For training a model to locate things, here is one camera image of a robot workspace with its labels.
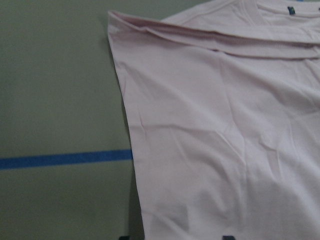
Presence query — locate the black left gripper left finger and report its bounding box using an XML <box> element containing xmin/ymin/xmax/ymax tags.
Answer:
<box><xmin>118</xmin><ymin>235</ymin><xmax>130</xmax><ymax>240</ymax></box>

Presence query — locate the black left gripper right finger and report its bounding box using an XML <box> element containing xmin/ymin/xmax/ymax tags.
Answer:
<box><xmin>222</xmin><ymin>235</ymin><xmax>235</xmax><ymax>240</ymax></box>

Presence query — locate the pink Snoopy t-shirt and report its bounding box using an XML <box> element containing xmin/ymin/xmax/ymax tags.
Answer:
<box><xmin>108</xmin><ymin>0</ymin><xmax>320</xmax><ymax>240</ymax></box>

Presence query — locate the brown table mat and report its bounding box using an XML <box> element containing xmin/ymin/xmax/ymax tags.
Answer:
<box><xmin>0</xmin><ymin>0</ymin><xmax>198</xmax><ymax>240</ymax></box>

